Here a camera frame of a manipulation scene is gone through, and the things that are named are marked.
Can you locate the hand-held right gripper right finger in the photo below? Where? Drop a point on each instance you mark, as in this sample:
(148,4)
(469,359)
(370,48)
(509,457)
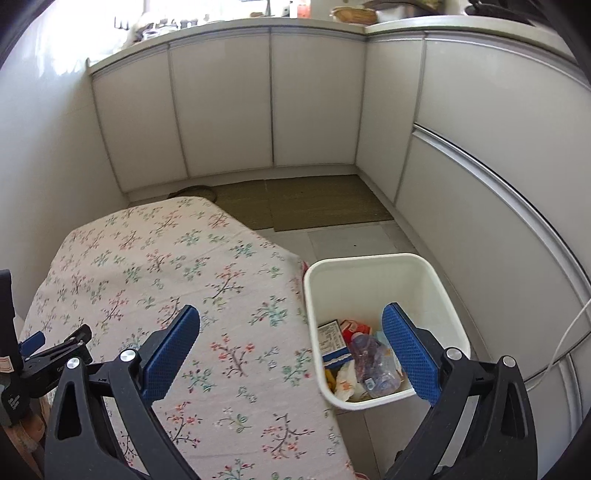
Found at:
(411,355)

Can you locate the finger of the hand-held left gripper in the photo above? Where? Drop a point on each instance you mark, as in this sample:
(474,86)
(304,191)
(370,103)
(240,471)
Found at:
(51,360)
(32,342)

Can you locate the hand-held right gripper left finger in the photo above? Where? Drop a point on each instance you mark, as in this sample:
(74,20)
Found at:
(168,353)

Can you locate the crushed clear plastic bottle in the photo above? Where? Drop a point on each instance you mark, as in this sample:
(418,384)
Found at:
(374,364)

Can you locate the red food packet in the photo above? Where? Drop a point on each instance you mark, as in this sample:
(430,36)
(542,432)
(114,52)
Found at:
(358,327)

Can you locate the white plastic bag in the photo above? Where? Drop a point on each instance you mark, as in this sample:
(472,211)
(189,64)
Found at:
(346,383)

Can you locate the blue cardboard box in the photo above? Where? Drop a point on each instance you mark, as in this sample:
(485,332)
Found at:
(332,341)

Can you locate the white plastic bin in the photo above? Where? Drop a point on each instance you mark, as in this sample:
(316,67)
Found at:
(369,281)

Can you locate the person's left hand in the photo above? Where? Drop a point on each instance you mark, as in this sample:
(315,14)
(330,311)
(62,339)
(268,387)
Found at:
(31,434)

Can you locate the floral tablecloth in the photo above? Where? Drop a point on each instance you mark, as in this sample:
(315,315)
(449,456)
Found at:
(207,277)

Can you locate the small woven floor mat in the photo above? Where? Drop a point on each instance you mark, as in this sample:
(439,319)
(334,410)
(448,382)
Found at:
(244,203)

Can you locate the large woven floor mat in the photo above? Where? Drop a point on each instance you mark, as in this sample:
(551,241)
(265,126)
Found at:
(323,201)

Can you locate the white kitchen base cabinet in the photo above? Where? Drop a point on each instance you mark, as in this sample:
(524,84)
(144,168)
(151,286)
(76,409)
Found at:
(314,101)

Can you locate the white kitchen countertop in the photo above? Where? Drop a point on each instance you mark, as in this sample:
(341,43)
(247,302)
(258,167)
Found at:
(461,23)

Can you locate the wicker basket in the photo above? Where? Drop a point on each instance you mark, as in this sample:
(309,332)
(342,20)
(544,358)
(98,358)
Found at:
(353,14)

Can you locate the black wok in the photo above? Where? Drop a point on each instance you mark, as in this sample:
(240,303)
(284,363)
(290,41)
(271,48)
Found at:
(498,9)

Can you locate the red bottle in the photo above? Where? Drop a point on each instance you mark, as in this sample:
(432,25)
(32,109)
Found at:
(304,9)

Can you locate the black wall hook rack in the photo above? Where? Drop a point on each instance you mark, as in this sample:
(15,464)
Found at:
(121,22)

